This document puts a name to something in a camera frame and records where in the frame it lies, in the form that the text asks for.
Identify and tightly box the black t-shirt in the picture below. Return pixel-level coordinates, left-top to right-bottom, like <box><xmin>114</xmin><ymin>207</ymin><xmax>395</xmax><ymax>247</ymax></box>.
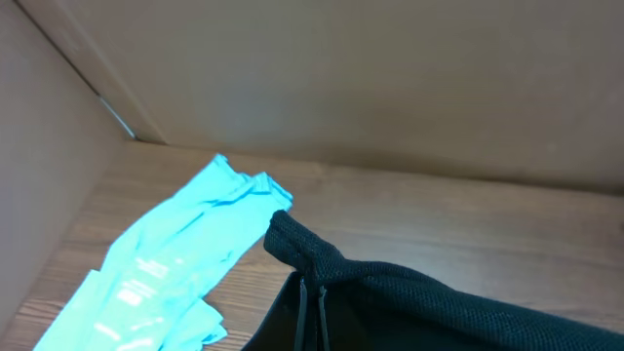
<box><xmin>263</xmin><ymin>211</ymin><xmax>623</xmax><ymax>351</ymax></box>

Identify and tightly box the light blue t-shirt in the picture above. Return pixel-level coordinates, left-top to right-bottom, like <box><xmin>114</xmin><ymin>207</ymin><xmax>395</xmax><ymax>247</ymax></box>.
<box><xmin>34</xmin><ymin>155</ymin><xmax>293</xmax><ymax>351</ymax></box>

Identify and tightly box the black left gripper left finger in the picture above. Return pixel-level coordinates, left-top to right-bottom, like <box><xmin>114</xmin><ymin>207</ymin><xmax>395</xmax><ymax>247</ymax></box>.
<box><xmin>242</xmin><ymin>272</ymin><xmax>307</xmax><ymax>351</ymax></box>

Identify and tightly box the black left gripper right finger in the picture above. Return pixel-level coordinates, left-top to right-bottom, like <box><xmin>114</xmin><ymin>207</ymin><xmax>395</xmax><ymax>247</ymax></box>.
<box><xmin>319</xmin><ymin>286</ymin><xmax>341</xmax><ymax>351</ymax></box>

